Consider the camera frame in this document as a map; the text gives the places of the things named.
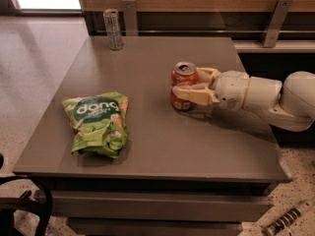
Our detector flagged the metal wall bracket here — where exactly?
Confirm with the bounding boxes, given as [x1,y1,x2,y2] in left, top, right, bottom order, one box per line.
[262,0,293,48]
[122,0,139,36]

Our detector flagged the green chip bag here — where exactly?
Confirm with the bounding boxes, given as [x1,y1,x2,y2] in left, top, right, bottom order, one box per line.
[62,91,129,158]

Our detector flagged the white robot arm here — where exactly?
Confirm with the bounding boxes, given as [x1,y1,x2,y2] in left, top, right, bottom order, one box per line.
[172,68,315,132]

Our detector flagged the silver redbull can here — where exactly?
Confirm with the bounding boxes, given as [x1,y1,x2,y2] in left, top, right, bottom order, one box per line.
[103,9,123,51]

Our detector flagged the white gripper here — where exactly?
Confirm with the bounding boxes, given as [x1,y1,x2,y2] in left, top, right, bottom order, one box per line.
[172,67,250,111]

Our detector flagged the red coke can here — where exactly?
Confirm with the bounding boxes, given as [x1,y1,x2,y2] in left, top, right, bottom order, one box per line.
[170,62,198,111]

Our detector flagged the left metal wall bracket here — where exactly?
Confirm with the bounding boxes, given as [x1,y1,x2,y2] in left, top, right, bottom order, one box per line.
[122,0,139,36]

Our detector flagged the grey table drawer front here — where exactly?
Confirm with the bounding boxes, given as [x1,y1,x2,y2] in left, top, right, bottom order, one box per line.
[52,191,273,222]

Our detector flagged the black chair frame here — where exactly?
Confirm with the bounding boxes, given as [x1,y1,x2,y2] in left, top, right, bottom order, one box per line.
[0,152,54,236]

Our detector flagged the striped tool on floor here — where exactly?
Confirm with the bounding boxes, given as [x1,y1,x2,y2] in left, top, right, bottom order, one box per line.
[263,200,314,236]

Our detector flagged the right metal wall bracket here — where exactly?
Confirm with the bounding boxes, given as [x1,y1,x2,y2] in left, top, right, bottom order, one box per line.
[262,0,293,48]

